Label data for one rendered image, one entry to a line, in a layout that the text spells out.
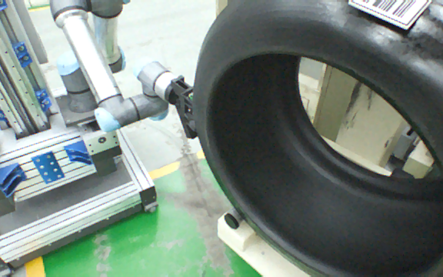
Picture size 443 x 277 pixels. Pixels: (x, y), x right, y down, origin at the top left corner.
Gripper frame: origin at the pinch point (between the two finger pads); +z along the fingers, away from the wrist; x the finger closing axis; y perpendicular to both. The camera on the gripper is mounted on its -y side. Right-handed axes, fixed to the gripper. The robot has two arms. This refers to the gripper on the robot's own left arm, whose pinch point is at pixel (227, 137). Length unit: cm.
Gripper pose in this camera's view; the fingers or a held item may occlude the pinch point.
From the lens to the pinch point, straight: 79.4
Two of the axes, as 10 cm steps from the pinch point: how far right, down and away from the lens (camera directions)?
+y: 0.9, -6.7, -7.3
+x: 7.0, -4.9, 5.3
